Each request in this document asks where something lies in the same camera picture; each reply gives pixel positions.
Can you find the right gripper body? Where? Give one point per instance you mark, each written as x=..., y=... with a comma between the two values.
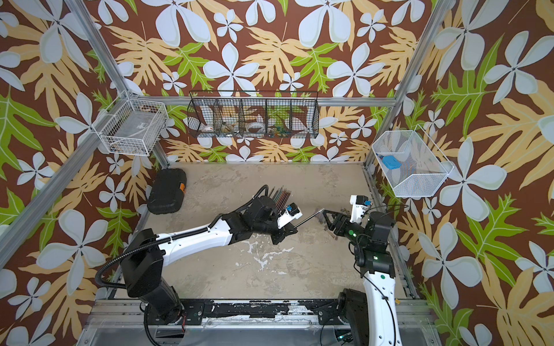
x=357, y=235

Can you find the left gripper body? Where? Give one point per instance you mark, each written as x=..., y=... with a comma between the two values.
x=269, y=226

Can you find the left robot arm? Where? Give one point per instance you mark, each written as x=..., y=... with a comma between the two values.
x=139, y=269

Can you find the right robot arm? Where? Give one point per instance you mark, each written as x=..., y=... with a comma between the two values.
x=371, y=315

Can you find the blue object in basket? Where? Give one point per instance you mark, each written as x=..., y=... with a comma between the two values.
x=390, y=162

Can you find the white mesh corner basket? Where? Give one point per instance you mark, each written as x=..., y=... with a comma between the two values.
x=425, y=167

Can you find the black plastic tool case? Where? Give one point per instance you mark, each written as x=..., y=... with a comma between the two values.
x=168, y=191

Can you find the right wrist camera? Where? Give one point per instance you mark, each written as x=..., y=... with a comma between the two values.
x=360, y=206

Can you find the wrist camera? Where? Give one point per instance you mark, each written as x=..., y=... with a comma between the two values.
x=360, y=206
x=288, y=214

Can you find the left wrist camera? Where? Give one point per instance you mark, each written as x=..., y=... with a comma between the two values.
x=288, y=214

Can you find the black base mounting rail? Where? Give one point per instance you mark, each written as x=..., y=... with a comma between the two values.
x=259, y=311

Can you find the black wire basket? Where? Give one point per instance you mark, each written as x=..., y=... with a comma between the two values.
x=279, y=114

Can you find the white wire basket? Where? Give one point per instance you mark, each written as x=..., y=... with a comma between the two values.
x=134, y=127

